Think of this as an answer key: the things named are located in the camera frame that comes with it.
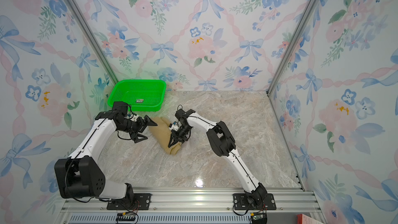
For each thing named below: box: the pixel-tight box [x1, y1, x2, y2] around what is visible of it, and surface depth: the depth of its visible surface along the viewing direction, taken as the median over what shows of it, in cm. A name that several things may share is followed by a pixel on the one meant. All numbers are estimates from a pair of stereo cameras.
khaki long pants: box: [148, 116, 182, 156], surface depth 92 cm
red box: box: [296, 213, 324, 224], surface depth 68 cm
